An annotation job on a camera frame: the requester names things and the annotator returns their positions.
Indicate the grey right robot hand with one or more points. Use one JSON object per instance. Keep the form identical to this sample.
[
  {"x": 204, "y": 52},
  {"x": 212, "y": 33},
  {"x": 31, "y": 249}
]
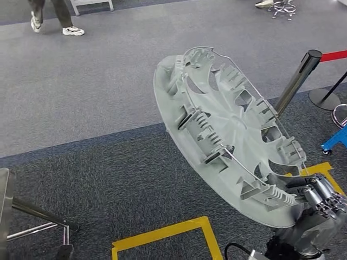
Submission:
[{"x": 320, "y": 215}]

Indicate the grey plastic wheel hubcap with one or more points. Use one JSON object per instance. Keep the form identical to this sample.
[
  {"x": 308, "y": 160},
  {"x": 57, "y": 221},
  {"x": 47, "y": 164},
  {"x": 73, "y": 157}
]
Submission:
[{"x": 230, "y": 129}]

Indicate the red barrier belt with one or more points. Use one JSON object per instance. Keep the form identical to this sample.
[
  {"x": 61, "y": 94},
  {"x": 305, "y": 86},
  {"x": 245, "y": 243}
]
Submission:
[{"x": 335, "y": 55}]

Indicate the chrome chair base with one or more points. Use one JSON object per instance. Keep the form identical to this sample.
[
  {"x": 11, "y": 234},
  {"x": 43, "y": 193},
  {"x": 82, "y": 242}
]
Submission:
[{"x": 283, "y": 8}]

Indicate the person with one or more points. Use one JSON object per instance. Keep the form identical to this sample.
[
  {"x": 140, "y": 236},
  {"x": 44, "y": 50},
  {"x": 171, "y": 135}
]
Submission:
[
  {"x": 60, "y": 14},
  {"x": 264, "y": 3}
]

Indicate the white desk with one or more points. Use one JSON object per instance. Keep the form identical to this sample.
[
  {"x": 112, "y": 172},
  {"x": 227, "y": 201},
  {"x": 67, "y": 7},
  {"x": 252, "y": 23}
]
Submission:
[{"x": 92, "y": 3}]

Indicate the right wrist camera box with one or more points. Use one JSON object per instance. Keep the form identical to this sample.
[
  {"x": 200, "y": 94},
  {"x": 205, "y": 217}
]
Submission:
[{"x": 258, "y": 255}]

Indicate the black stanchion post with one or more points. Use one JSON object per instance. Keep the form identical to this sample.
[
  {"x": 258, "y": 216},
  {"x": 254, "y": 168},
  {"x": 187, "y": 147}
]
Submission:
[{"x": 323, "y": 100}]

